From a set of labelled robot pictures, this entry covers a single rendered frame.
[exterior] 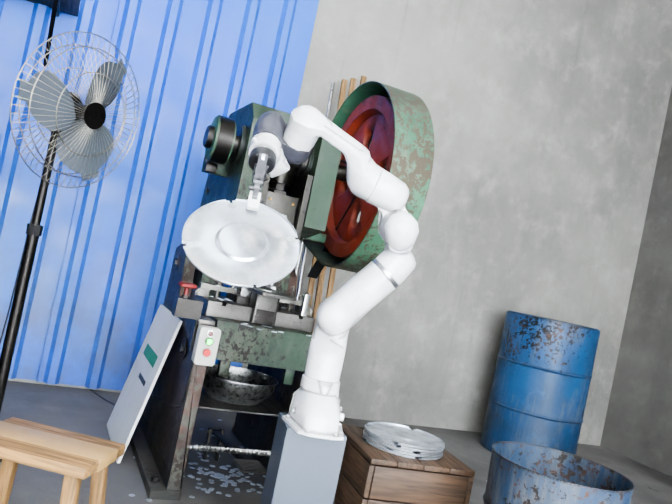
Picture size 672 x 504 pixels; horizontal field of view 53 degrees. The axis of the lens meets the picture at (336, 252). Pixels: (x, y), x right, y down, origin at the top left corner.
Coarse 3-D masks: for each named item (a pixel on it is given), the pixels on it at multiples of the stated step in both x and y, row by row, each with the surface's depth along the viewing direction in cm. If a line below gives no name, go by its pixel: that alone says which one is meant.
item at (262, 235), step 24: (192, 216) 165; (216, 216) 167; (240, 216) 169; (264, 216) 172; (192, 240) 160; (216, 240) 162; (240, 240) 163; (264, 240) 165; (216, 264) 157; (240, 264) 159; (264, 264) 160; (288, 264) 162
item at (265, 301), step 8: (248, 288) 263; (256, 288) 260; (264, 288) 266; (256, 296) 259; (264, 296) 260; (272, 296) 248; (280, 296) 250; (288, 296) 254; (256, 304) 259; (264, 304) 260; (272, 304) 261; (256, 312) 259; (264, 312) 260; (272, 312) 261; (256, 320) 259; (264, 320) 260; (272, 320) 261
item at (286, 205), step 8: (272, 192) 268; (280, 192) 274; (272, 200) 268; (280, 200) 270; (288, 200) 271; (296, 200) 272; (272, 208) 269; (280, 208) 270; (288, 208) 271; (296, 208) 273; (288, 216) 271
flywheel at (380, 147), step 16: (352, 112) 308; (368, 112) 295; (384, 112) 276; (352, 128) 308; (368, 128) 296; (384, 128) 281; (368, 144) 300; (384, 144) 278; (384, 160) 275; (336, 192) 315; (336, 208) 311; (352, 208) 295; (368, 208) 280; (336, 224) 308; (352, 224) 294; (368, 224) 269; (336, 240) 297; (352, 240) 280; (336, 256) 292
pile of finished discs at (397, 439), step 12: (372, 432) 234; (384, 432) 237; (396, 432) 239; (408, 432) 243; (420, 432) 249; (372, 444) 230; (384, 444) 226; (396, 444) 227; (408, 444) 227; (420, 444) 231; (432, 444) 234; (444, 444) 236; (408, 456) 224; (420, 456) 225; (432, 456) 227
